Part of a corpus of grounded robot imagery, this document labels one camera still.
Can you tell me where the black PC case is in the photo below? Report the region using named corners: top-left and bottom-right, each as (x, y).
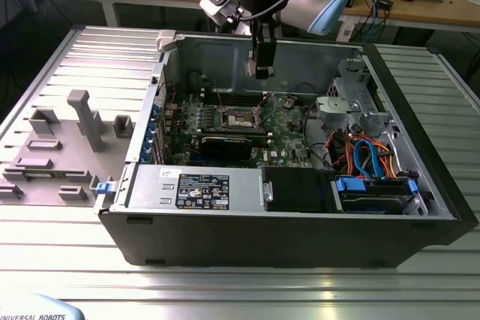
top-left (97, 31), bottom-right (480, 269)

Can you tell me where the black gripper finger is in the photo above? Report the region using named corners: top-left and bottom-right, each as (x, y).
top-left (251, 22), bottom-right (277, 80)

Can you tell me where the black drive bay box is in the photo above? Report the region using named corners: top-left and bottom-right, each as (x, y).
top-left (262, 166), bottom-right (337, 213)

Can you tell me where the CPU socket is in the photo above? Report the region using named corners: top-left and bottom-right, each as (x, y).
top-left (220, 105), bottom-right (263, 130)

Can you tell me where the blue data wire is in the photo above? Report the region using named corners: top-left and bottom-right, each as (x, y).
top-left (354, 139), bottom-right (387, 181)

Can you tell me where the grey parts rack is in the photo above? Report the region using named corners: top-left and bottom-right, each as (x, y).
top-left (0, 89), bottom-right (136, 208)

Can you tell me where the black graphics card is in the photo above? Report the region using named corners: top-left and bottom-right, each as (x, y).
top-left (200, 134), bottom-right (253, 160)

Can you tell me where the pale blue teach pendant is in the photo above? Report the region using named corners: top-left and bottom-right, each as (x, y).
top-left (0, 292), bottom-right (86, 320)

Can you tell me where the orange wire bundle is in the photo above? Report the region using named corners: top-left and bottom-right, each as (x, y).
top-left (344, 134), bottom-right (397, 178)

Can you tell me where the hard disk in blue carrier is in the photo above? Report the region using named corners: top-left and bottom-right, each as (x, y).
top-left (335, 176), bottom-right (419, 214)

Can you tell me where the white power adapter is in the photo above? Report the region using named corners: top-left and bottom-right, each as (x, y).
top-left (336, 16), bottom-right (356, 43)

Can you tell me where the red wire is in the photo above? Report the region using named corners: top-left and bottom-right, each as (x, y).
top-left (325, 130), bottom-right (346, 163)

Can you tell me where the black RAM slot bank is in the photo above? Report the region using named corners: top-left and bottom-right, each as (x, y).
top-left (202, 87), bottom-right (268, 106)
top-left (178, 127), bottom-right (273, 140)

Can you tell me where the grey case release handle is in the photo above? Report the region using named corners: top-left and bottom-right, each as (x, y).
top-left (154, 29), bottom-right (178, 52)

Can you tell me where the silver power supply unit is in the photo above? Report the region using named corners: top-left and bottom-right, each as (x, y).
top-left (125, 164), bottom-right (266, 212)

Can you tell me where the green motherboard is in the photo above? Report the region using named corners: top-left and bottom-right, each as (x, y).
top-left (166, 91), bottom-right (314, 167)

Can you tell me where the silver metal drive cage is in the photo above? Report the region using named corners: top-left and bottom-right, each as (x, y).
top-left (314, 58), bottom-right (398, 137)

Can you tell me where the blue plastic latch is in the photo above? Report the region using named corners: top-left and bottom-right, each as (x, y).
top-left (95, 181), bottom-right (116, 196)

